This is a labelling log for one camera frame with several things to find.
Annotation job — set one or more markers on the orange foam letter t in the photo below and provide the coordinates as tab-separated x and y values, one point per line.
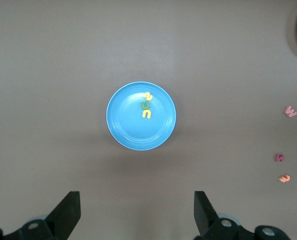
285	178

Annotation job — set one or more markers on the brown table cover sheet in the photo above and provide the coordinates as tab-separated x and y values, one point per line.
63	75

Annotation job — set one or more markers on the dark red foam letter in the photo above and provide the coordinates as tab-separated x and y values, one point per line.
279	158

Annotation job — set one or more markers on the yellow foam letter u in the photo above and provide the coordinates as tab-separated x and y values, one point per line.
146	113

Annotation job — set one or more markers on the green foam letter u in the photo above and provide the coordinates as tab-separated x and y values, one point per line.
144	107

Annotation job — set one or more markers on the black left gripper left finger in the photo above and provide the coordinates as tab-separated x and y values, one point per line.
63	217

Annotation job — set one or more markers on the blue plate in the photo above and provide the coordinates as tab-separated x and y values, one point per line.
138	130

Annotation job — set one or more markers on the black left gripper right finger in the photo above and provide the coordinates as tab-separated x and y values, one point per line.
206	215

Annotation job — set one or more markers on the yellow foam letter s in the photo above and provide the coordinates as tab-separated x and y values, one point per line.
148	96

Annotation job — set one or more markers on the pink foam letter w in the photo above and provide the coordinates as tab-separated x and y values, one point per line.
290	111

